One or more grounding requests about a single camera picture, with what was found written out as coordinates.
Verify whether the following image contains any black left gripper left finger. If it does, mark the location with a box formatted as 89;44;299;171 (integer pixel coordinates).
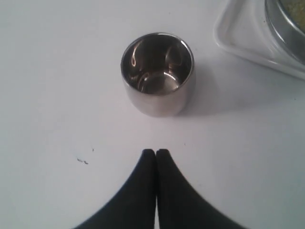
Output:
77;149;156;229

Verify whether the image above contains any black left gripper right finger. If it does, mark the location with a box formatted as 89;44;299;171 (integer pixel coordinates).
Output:
156;149;241;229

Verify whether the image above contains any stainless steel cup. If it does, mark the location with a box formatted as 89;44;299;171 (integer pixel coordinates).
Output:
120;32;196;117

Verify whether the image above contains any round stainless steel sieve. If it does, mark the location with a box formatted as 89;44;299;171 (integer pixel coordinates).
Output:
264;0;305;63

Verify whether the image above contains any yellow and white grain mix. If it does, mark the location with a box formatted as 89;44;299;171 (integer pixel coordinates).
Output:
283;0;305;26

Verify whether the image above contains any white square plastic tray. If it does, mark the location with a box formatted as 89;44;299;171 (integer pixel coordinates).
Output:
213;0;305;80

